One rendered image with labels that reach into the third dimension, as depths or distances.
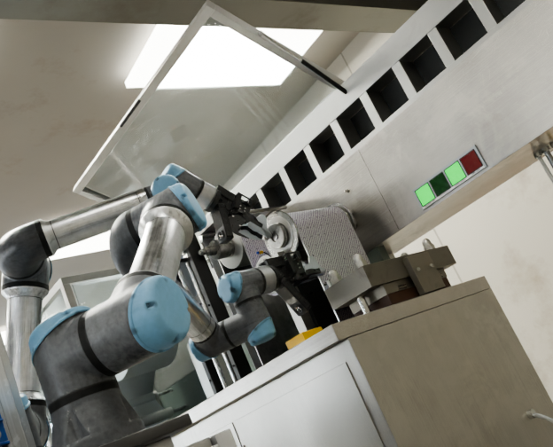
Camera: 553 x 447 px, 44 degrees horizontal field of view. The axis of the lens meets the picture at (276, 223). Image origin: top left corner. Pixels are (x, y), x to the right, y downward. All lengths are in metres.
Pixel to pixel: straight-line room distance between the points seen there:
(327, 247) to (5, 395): 1.04
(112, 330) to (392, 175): 1.25
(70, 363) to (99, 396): 0.07
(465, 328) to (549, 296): 2.50
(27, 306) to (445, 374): 1.05
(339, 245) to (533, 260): 2.41
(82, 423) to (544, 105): 1.34
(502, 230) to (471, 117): 2.47
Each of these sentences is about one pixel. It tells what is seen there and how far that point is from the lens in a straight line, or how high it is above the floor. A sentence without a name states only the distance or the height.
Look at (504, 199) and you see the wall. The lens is 4.38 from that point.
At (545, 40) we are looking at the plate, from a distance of 1.90.
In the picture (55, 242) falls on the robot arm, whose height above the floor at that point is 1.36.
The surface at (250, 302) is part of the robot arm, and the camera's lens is 1.72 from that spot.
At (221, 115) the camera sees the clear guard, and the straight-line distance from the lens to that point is 2.43.
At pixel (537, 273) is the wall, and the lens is 4.35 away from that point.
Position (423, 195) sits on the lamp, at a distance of 2.07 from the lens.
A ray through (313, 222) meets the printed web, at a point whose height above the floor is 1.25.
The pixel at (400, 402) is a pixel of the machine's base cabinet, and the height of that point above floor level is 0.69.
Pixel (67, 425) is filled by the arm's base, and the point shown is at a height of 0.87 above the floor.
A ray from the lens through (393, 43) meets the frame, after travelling 2.15.
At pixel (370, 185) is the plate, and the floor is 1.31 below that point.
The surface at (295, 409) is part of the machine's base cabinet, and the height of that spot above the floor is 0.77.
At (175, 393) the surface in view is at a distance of 2.78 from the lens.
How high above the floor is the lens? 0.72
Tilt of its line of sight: 16 degrees up
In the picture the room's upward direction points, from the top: 24 degrees counter-clockwise
